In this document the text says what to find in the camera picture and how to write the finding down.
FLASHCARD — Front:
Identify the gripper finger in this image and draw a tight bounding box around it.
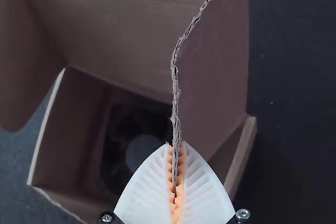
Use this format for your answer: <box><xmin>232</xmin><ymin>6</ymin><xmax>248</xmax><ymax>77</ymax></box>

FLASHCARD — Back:
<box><xmin>175</xmin><ymin>141</ymin><xmax>252</xmax><ymax>224</ymax></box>
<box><xmin>98</xmin><ymin>142</ymin><xmax>175</xmax><ymax>224</ymax></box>

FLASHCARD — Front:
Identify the black square fan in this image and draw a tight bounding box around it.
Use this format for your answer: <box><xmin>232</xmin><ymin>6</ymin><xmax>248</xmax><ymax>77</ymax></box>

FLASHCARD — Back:
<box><xmin>101</xmin><ymin>103</ymin><xmax>174</xmax><ymax>196</ymax></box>

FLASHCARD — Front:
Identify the cardboard box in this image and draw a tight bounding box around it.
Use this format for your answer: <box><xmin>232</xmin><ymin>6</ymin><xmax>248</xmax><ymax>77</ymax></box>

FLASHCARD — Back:
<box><xmin>0</xmin><ymin>0</ymin><xmax>258</xmax><ymax>221</ymax></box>

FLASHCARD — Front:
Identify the black mat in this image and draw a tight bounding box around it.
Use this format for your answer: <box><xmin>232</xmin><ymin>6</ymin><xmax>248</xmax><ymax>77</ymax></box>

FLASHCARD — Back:
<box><xmin>0</xmin><ymin>0</ymin><xmax>336</xmax><ymax>224</ymax></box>

